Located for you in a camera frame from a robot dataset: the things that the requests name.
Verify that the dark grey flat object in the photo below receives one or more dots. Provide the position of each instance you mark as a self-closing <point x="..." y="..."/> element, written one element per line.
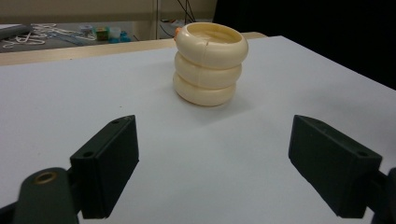
<point x="14" y="31"/>

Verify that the colourful cube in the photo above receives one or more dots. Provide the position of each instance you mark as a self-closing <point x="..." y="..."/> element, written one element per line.
<point x="102" y="33"/>

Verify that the wooden cylindrical holder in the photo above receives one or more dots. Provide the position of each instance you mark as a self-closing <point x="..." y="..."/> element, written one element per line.
<point x="208" y="71"/>

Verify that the small orange object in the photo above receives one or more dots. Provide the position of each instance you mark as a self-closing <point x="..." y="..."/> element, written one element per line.
<point x="176" y="32"/>

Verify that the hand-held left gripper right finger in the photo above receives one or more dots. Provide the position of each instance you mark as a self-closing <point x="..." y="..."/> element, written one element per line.
<point x="336" y="168"/>

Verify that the black curtain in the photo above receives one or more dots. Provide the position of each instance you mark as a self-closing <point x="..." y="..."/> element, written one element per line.
<point x="311" y="31"/>

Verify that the beige desk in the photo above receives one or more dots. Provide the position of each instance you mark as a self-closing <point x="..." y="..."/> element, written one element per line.
<point x="146" y="18"/>

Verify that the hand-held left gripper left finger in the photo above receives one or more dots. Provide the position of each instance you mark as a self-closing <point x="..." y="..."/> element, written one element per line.
<point x="106" y="168"/>

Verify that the blue-capped clear containers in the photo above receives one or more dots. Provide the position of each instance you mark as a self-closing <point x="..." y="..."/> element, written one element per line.
<point x="120" y="34"/>

